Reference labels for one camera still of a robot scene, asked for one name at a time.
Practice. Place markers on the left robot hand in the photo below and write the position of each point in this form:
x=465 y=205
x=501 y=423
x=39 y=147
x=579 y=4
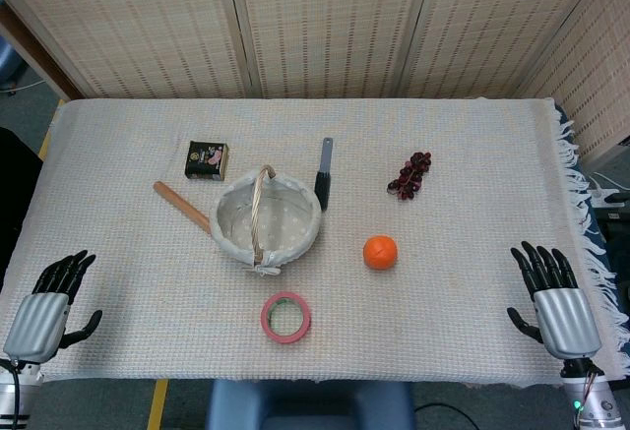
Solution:
x=37 y=317

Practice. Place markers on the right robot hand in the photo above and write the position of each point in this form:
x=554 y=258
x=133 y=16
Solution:
x=566 y=313

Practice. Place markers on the orange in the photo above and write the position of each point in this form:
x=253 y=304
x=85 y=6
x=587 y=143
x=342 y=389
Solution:
x=380 y=252

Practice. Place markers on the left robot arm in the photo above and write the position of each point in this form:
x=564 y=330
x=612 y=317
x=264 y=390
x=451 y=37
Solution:
x=15 y=390

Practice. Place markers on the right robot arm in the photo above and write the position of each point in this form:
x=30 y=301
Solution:
x=588 y=393

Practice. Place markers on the fabric-lined wicker basket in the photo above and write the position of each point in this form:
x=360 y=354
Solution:
x=266 y=223

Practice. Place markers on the white textured tablecloth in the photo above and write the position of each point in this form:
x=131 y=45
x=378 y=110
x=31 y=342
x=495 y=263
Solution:
x=315 y=331

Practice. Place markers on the wooden rolling pin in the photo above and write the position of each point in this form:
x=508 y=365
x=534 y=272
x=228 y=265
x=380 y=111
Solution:
x=179 y=206

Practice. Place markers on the bunch of dark red grapes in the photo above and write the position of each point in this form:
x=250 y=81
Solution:
x=411 y=176

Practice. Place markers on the black luncheon meat can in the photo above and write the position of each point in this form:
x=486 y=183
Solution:
x=207 y=160

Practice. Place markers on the red tape roll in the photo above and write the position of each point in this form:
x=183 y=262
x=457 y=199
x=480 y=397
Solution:
x=285 y=318

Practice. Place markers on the bamboo folding screen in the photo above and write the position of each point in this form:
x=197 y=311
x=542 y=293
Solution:
x=315 y=21

